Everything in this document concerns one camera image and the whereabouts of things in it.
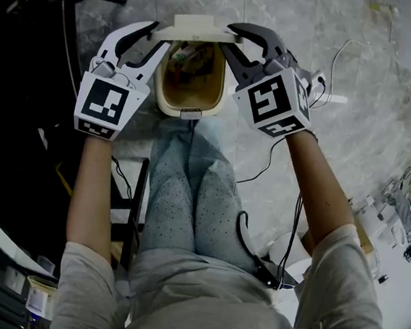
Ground white power strip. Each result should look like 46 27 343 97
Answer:
306 70 351 106

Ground grey t-shirt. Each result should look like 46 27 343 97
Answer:
48 192 399 329

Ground person's left forearm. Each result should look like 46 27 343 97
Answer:
61 133 126 265

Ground light blue dotted trousers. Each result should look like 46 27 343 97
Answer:
136 112 273 276

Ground white cable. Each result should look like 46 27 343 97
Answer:
308 34 411 121

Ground beige trash bin lid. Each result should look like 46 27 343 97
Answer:
147 9 248 52

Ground person's right forearm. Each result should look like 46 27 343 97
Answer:
272 126 365 261

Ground beige trash bin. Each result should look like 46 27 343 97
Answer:
149 36 231 124

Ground white round bucket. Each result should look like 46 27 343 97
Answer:
264 227 317 286

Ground black and white waist device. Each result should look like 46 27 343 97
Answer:
228 209 305 293

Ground black metal frame stool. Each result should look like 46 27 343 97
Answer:
99 153 153 275

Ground black cable bundle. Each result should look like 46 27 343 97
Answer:
276 189 306 284

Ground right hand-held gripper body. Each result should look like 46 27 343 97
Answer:
227 44 320 143

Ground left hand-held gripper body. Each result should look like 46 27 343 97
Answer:
71 54 154 146

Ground thin black cable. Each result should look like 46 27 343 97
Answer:
235 132 286 189

